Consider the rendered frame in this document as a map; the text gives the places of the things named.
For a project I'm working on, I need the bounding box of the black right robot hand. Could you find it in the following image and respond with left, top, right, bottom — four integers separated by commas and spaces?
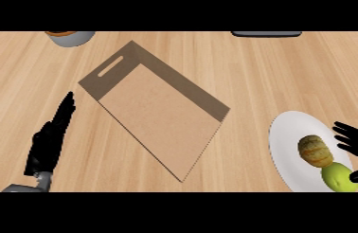
331, 120, 358, 184

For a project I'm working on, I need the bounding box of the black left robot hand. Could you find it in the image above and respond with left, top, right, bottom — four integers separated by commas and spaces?
22, 91, 77, 177

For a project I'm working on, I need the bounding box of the white plate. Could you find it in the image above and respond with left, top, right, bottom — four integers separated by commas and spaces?
268, 110, 358, 193

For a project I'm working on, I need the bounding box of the brown cardboard box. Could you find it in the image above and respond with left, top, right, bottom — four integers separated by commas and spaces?
77, 40, 232, 183

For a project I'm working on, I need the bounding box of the grey bowl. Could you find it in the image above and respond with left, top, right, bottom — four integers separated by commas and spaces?
43, 30, 96, 48

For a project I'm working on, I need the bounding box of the dark grey flat appliance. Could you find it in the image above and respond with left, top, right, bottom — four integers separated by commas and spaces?
229, 30, 303, 39

